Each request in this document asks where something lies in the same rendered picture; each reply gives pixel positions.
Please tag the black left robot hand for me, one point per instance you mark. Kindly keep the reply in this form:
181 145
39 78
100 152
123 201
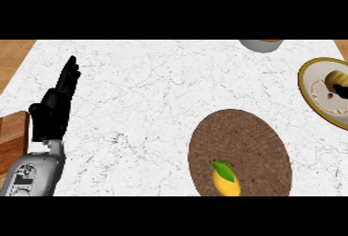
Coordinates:
54 106

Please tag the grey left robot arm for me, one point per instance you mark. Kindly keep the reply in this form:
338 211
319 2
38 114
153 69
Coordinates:
33 173

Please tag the brown round placemat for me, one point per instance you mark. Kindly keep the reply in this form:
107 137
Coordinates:
240 141

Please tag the yellow squash with green leaf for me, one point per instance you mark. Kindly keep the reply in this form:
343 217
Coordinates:
225 181

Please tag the white bowl with gold rim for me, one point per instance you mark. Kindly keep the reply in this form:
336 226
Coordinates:
324 92

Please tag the brown wooden cutting board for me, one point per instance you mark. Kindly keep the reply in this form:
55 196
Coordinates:
13 141

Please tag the grey round cup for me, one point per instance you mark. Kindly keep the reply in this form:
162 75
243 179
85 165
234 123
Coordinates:
262 45

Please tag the tan ridged food piece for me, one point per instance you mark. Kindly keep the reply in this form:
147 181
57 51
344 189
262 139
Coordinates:
337 79

